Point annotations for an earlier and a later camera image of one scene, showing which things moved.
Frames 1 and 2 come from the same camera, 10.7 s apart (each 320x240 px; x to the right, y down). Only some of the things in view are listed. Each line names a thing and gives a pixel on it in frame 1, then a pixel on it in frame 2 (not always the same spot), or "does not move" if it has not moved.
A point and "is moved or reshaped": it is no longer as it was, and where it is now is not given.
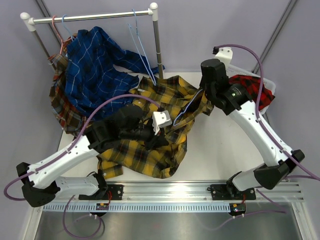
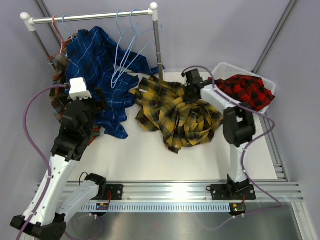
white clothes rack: (152, 12) does not move
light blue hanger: (64, 27) does not move
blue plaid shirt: (92, 78) does not move
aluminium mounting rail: (189, 192) does not move
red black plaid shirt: (251, 84) does not move
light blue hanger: (137, 40) -> (115, 80)
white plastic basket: (232, 71) does not move
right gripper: (202, 84) -> (188, 99)
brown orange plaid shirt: (70, 121) does not move
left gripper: (159, 140) -> (100, 104)
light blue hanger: (188, 107) -> (113, 85)
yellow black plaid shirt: (180, 102) is moved or reshaped
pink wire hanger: (58, 35) does not move
